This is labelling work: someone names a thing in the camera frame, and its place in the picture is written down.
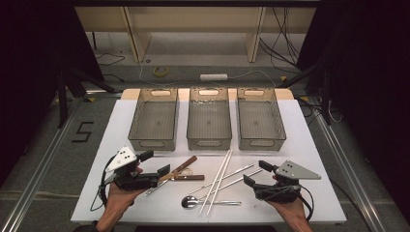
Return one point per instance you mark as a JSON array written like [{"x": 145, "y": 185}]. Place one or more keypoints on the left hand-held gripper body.
[{"x": 122, "y": 158}]

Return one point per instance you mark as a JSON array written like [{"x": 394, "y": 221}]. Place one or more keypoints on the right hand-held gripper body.
[{"x": 293, "y": 172}]

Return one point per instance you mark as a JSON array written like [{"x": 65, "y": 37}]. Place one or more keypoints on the metal chopstick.
[
  {"x": 235, "y": 173},
  {"x": 245, "y": 178}
]

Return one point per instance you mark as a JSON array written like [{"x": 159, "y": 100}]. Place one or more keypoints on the small wooden spoon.
[{"x": 170, "y": 175}]

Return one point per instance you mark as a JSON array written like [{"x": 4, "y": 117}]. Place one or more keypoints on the white chopstick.
[
  {"x": 214, "y": 183},
  {"x": 220, "y": 182}
]

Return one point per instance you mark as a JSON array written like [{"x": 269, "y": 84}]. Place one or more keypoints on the translucent grey storage bin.
[
  {"x": 259, "y": 122},
  {"x": 154, "y": 122},
  {"x": 209, "y": 122}
]

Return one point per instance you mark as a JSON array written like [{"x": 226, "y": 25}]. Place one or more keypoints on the metal spoon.
[{"x": 188, "y": 202}]

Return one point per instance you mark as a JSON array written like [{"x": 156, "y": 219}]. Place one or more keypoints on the person's right hand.
[{"x": 295, "y": 211}]

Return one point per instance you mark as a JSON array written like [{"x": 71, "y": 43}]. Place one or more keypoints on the person's left hand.
[{"x": 122, "y": 199}]

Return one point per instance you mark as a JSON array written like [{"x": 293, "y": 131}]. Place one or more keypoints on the white table cover sheet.
[{"x": 290, "y": 135}]

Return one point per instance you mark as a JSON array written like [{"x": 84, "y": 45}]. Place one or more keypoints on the yellow floor tape piece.
[
  {"x": 91, "y": 100},
  {"x": 305, "y": 98},
  {"x": 283, "y": 78}
]

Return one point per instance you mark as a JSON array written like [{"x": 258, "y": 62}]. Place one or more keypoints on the black metal stand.
[
  {"x": 326, "y": 96},
  {"x": 62, "y": 96}
]

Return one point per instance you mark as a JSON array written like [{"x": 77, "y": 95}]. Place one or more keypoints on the yellow tape roll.
[{"x": 154, "y": 71}]

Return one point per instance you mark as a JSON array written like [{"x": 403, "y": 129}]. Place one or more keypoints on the white power strip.
[{"x": 213, "y": 77}]

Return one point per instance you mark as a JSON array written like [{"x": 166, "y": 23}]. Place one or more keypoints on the dark curtain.
[
  {"x": 32, "y": 64},
  {"x": 370, "y": 80}
]

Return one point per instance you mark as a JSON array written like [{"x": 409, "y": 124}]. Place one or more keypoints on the light wooden shelf unit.
[{"x": 193, "y": 19}]

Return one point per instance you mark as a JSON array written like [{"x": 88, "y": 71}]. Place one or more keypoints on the aluminium floor rail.
[
  {"x": 348, "y": 174},
  {"x": 38, "y": 174}
]

